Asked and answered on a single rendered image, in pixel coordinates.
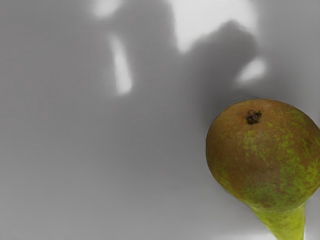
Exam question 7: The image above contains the green brown speckled pear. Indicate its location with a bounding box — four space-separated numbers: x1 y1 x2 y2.
205 98 320 240

